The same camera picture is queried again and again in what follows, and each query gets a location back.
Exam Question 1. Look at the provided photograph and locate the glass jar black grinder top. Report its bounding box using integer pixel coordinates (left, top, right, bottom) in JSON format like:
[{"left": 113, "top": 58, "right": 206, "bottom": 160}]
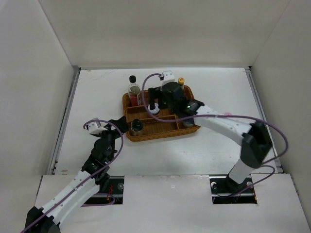
[{"left": 131, "top": 119, "right": 143, "bottom": 136}]

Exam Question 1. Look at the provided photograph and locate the red sauce bottle yellow cap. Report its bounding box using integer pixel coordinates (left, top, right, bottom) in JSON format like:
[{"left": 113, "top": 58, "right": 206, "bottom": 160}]
[{"left": 178, "top": 77, "right": 185, "bottom": 89}]

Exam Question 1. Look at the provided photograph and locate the clear bottle red label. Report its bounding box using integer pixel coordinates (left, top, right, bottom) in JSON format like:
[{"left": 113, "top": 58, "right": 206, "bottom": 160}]
[{"left": 128, "top": 75, "right": 141, "bottom": 106}]

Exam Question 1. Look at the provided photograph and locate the white shaker silver lid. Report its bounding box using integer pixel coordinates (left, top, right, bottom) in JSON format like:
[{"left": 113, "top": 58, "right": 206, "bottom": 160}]
[{"left": 148, "top": 103, "right": 160, "bottom": 116}]

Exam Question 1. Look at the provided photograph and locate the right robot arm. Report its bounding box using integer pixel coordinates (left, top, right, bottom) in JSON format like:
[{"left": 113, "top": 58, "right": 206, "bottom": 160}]
[{"left": 148, "top": 82, "right": 272, "bottom": 192}]

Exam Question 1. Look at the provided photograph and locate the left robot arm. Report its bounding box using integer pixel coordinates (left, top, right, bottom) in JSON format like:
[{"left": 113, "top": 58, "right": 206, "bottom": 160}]
[{"left": 23, "top": 116, "right": 129, "bottom": 233}]

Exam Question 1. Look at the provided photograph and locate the brown wicker divided basket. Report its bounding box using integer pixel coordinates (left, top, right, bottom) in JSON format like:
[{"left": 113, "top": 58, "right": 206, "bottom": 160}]
[{"left": 122, "top": 93, "right": 200, "bottom": 142}]

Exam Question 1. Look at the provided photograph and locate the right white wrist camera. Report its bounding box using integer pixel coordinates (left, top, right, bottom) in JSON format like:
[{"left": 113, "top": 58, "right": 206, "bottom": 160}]
[{"left": 159, "top": 70, "right": 175, "bottom": 85}]

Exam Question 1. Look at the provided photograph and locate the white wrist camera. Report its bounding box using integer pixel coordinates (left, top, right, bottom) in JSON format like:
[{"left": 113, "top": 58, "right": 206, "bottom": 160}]
[
  {"left": 159, "top": 70, "right": 175, "bottom": 85},
  {"left": 87, "top": 118, "right": 104, "bottom": 135}
]

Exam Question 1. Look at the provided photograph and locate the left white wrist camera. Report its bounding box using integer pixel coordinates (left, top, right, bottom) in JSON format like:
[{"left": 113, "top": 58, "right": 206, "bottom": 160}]
[{"left": 87, "top": 118, "right": 104, "bottom": 135}]

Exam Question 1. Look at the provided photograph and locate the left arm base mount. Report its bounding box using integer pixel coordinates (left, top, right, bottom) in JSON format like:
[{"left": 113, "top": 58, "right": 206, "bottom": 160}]
[{"left": 83, "top": 176, "right": 124, "bottom": 206}]

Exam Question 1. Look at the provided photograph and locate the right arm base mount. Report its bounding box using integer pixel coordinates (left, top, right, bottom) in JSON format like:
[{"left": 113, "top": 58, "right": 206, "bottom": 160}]
[{"left": 209, "top": 176, "right": 257, "bottom": 204}]

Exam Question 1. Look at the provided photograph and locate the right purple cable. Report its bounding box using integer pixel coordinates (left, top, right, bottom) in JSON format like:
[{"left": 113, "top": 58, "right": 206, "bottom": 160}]
[{"left": 141, "top": 73, "right": 290, "bottom": 190}]

